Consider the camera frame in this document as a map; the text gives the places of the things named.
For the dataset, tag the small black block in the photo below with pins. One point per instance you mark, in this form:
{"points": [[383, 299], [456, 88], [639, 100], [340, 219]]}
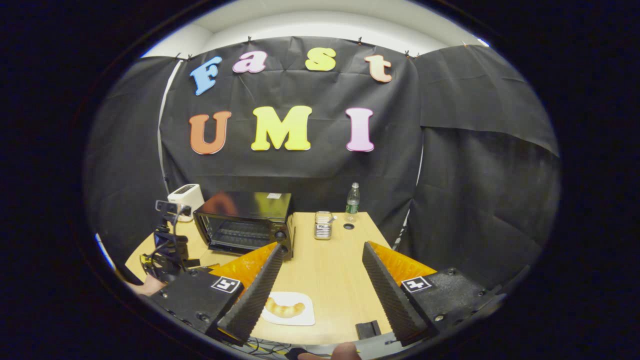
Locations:
{"points": [[368, 330]]}

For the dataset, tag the golden croissant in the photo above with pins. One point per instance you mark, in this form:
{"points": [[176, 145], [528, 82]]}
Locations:
{"points": [[285, 310]]}

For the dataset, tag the white toaster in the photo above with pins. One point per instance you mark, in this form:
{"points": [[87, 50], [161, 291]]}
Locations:
{"points": [[192, 197]]}

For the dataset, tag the green plastic bottle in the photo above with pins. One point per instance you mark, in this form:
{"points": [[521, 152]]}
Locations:
{"points": [[352, 205]]}

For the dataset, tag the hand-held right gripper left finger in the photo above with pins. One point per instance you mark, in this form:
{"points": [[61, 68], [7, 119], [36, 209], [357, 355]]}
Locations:
{"points": [[255, 300]]}

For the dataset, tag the black electric oven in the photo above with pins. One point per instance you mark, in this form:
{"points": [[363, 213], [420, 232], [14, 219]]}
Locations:
{"points": [[250, 205]]}

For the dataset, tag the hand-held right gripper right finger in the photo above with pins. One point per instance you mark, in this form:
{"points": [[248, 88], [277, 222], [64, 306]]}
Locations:
{"points": [[385, 295]]}

